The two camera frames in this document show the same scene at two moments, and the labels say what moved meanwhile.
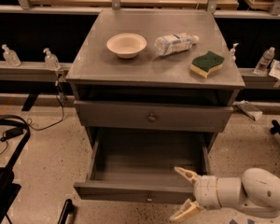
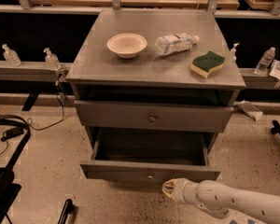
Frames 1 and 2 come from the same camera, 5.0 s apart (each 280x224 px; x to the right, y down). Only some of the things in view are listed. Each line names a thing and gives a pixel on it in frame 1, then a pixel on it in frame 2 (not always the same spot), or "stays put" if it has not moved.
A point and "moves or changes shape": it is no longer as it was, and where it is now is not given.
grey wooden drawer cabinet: (155, 90) stays put
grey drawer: (138, 165) moves or changes shape
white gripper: (205, 191) -> (182, 190)
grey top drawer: (119, 115) stays put
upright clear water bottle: (264, 63) stays put
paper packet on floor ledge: (249, 109) stays put
